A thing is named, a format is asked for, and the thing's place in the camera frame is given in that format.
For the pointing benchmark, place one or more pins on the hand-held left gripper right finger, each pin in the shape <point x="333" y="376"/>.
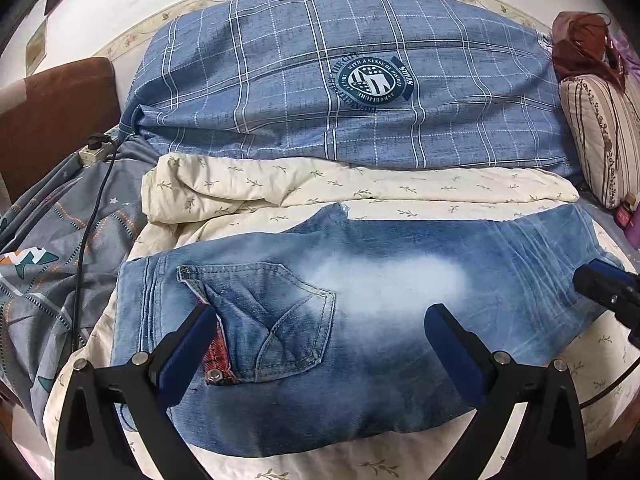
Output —
<point x="452" y="350"/>

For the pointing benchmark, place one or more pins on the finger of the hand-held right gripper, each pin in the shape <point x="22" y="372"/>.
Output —
<point x="597" y="282"/>

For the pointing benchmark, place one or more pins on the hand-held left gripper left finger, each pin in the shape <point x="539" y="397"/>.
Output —
<point x="187" y="345"/>

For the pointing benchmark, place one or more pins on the faded blue denim pants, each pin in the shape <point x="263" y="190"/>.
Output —
<point x="350" y="360"/>

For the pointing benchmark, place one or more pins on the pink packet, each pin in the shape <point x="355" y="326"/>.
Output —
<point x="627" y="220"/>

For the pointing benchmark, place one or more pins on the striped floral pillow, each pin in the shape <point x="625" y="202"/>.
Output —
<point x="605" y="135"/>

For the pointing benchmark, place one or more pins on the cream leaf-print blanket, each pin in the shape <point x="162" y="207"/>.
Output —
<point x="400" y="190"/>

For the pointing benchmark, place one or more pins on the grey printed bedsheet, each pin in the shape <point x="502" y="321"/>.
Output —
<point x="55" y="220"/>

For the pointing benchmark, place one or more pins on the white power strip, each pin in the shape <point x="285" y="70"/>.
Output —
<point x="92" y="155"/>

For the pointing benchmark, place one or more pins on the purple cloth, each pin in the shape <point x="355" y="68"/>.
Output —
<point x="627" y="55"/>

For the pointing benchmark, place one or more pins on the reddish brown garment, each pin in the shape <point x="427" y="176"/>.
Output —
<point x="575" y="40"/>

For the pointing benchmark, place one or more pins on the blue plaid pillow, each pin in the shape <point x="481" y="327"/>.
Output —
<point x="280" y="85"/>

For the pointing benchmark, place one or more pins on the small wall paper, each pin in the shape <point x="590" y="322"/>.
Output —
<point x="36" y="45"/>

